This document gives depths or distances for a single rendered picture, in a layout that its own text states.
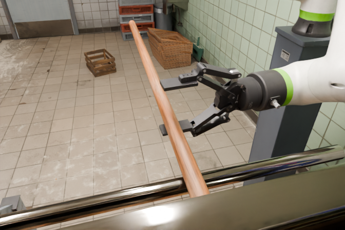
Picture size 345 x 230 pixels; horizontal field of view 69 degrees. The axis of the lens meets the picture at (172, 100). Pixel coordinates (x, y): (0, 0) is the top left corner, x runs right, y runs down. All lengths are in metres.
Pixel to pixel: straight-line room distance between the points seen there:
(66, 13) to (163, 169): 3.87
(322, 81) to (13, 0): 5.13
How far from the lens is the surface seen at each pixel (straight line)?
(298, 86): 0.63
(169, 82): 0.49
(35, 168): 2.33
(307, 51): 1.13
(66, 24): 5.30
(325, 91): 0.59
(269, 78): 0.59
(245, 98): 0.57
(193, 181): 0.40
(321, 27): 1.16
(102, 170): 2.11
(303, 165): 0.54
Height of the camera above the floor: 1.52
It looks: 32 degrees down
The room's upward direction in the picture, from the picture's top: straight up
